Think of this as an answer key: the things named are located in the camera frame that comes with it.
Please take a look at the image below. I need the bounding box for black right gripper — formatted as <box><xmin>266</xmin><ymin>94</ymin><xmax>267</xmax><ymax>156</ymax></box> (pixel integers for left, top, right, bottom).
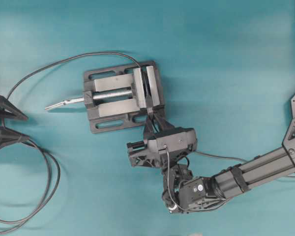
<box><xmin>127</xmin><ymin>112</ymin><xmax>197</xmax><ymax>168</ymax></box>

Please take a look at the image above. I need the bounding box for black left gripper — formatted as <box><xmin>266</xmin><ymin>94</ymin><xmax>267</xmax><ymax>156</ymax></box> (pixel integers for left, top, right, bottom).
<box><xmin>0</xmin><ymin>95</ymin><xmax>30</xmax><ymax>149</ymax></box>

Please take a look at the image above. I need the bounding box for black USB cable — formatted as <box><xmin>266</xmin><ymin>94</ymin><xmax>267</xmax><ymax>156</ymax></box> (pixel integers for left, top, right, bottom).
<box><xmin>0</xmin><ymin>51</ymin><xmax>154</xmax><ymax>234</ymax></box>

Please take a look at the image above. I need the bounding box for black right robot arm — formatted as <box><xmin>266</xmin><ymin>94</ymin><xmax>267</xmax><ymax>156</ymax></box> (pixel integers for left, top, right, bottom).
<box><xmin>90</xmin><ymin>110</ymin><xmax>295</xmax><ymax>213</ymax></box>

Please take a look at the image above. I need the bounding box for black metal bench vise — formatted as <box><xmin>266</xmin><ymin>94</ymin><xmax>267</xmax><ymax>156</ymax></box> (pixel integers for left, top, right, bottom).
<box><xmin>44</xmin><ymin>59</ymin><xmax>166</xmax><ymax>135</ymax></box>

